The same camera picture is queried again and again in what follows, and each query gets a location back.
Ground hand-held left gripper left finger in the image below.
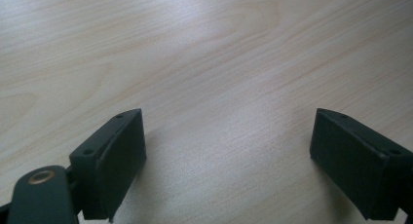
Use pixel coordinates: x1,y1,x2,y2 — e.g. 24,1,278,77
68,108,147,222

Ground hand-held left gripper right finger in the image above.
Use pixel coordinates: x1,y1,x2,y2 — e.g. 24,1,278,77
309,107,413,221

